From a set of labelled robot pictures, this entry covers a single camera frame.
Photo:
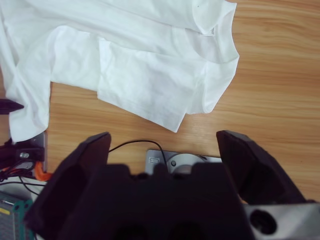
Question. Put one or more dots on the black post with brackets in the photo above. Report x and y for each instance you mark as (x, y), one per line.
(30, 152)

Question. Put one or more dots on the white T-shirt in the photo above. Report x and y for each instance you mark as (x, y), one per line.
(125, 50)

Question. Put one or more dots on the metal power supply box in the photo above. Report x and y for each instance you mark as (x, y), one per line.
(7, 217)

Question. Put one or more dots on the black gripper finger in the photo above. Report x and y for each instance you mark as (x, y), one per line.
(7, 109)
(260, 175)
(62, 195)
(7, 103)

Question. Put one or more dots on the orange plastic clip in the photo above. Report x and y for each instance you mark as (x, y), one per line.
(41, 173)

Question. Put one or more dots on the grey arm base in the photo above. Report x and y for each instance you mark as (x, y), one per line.
(185, 160)

